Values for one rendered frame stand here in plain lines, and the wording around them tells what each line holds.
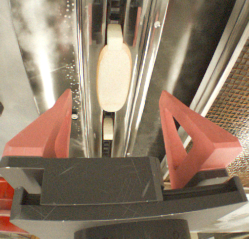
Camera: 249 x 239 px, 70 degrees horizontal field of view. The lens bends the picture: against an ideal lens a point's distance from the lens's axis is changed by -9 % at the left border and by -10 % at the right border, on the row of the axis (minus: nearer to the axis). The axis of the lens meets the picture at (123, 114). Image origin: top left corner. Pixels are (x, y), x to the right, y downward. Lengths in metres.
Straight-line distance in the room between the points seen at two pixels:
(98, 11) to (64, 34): 0.04
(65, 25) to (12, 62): 0.11
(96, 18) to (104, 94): 0.09
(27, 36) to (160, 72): 0.17
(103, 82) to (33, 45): 0.08
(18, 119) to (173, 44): 0.26
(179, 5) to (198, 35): 0.05
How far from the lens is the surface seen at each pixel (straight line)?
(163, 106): 0.16
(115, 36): 0.18
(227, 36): 0.19
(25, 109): 0.32
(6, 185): 0.57
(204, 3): 0.24
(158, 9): 0.18
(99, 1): 0.18
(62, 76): 0.21
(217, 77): 0.19
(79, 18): 0.18
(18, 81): 0.29
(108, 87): 0.22
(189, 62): 0.27
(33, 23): 0.19
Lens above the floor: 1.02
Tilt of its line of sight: 41 degrees down
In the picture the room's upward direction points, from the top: 174 degrees clockwise
